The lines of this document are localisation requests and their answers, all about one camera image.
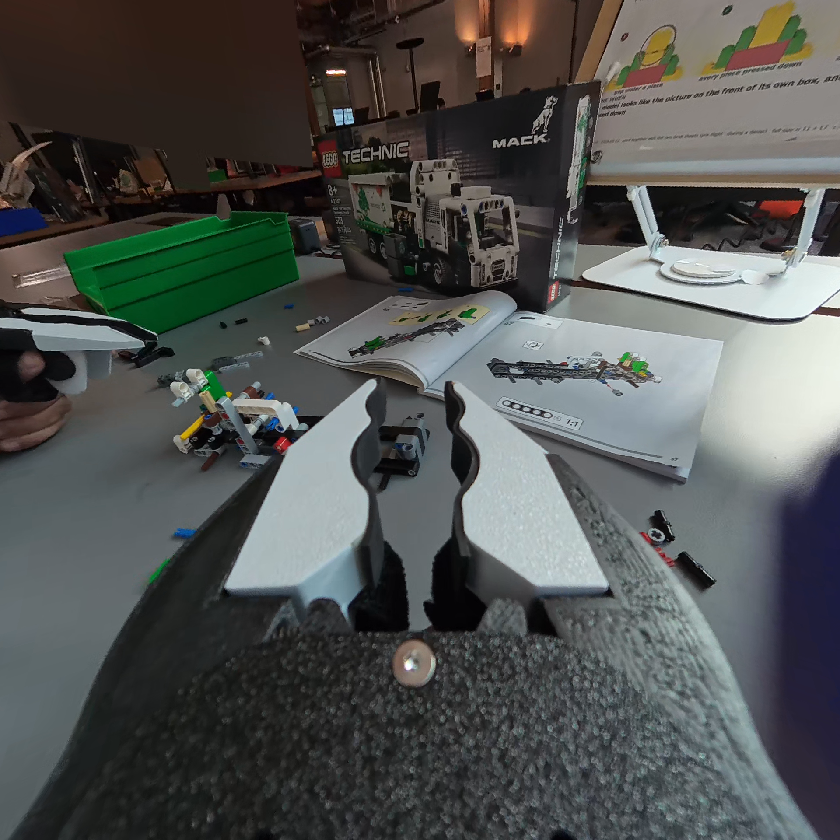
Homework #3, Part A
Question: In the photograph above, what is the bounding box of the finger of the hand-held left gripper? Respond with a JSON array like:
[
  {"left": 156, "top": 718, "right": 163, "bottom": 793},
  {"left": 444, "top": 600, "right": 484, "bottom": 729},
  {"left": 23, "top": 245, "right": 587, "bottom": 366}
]
[
  {"left": 0, "top": 306, "right": 159, "bottom": 343},
  {"left": 31, "top": 322, "right": 150, "bottom": 395}
]

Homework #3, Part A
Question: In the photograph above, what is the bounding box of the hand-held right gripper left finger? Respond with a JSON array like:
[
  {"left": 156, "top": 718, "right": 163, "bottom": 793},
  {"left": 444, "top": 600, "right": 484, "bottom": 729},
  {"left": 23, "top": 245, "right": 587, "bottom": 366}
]
[{"left": 224, "top": 377, "right": 387, "bottom": 613}]

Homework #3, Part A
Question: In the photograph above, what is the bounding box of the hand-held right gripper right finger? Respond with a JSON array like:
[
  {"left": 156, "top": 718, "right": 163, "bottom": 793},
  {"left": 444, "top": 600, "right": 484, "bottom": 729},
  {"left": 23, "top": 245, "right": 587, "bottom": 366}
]
[{"left": 444, "top": 381, "right": 610, "bottom": 606}]

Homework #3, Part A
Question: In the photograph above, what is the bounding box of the partly built lego chassis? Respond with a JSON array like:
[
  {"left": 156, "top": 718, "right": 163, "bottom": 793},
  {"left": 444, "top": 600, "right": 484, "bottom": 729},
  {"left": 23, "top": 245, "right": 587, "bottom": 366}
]
[{"left": 157, "top": 367, "right": 431, "bottom": 490}]

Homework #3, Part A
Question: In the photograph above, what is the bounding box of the black truck set box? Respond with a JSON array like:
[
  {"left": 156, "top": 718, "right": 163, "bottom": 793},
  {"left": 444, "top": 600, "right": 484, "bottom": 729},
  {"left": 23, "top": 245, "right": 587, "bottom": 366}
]
[{"left": 313, "top": 81, "right": 602, "bottom": 315}]

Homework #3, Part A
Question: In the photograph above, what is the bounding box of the person's left hand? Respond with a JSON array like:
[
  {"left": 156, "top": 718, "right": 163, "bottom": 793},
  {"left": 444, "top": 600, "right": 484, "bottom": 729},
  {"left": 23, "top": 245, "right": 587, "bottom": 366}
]
[{"left": 0, "top": 350, "right": 72, "bottom": 454}]

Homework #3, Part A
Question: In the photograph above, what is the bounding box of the blue storage bin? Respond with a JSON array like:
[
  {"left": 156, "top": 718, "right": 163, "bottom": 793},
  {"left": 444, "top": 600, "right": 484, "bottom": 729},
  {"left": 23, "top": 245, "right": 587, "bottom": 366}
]
[{"left": 0, "top": 208, "right": 51, "bottom": 238}]

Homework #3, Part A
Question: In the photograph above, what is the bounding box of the green plastic bin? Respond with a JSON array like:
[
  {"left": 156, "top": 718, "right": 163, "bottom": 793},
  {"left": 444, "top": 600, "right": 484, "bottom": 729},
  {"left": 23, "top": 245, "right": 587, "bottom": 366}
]
[{"left": 63, "top": 210, "right": 301, "bottom": 336}]

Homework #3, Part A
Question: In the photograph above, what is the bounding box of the open instruction booklet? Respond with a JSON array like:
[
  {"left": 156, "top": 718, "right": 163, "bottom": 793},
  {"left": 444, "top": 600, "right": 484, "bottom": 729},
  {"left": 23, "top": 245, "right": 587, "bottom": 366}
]
[{"left": 294, "top": 290, "right": 724, "bottom": 484}]

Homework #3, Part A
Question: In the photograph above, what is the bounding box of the dark blue blurred object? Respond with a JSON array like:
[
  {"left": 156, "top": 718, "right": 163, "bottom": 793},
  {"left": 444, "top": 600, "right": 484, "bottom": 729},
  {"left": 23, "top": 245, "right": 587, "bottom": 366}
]
[{"left": 773, "top": 451, "right": 840, "bottom": 726}]

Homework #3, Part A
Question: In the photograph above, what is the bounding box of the white folding stand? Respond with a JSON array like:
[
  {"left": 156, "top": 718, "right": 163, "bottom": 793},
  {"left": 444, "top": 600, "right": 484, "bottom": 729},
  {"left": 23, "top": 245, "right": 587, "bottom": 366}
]
[{"left": 574, "top": 0, "right": 840, "bottom": 323}]

